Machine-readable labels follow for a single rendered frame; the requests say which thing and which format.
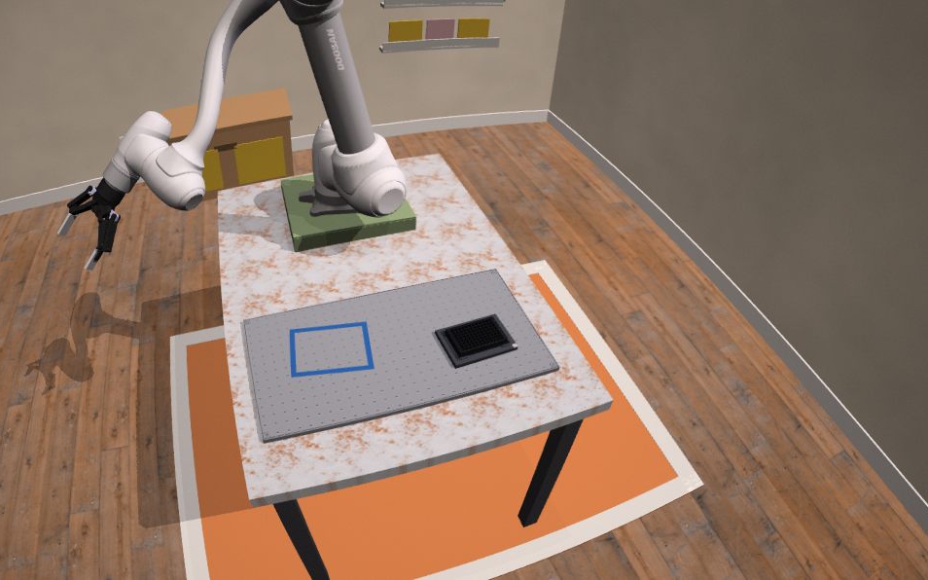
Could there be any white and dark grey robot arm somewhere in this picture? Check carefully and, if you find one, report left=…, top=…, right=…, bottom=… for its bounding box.
left=103, top=0, right=407, bottom=217

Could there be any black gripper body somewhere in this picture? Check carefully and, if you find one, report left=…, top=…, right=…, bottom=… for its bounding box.
left=91, top=178, right=125, bottom=219

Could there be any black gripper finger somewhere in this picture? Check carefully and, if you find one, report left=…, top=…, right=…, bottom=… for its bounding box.
left=85, top=205, right=121, bottom=271
left=57, top=185, right=98, bottom=236

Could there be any blue tape outline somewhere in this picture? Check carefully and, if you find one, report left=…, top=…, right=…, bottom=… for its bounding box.
left=290, top=322, right=375, bottom=378

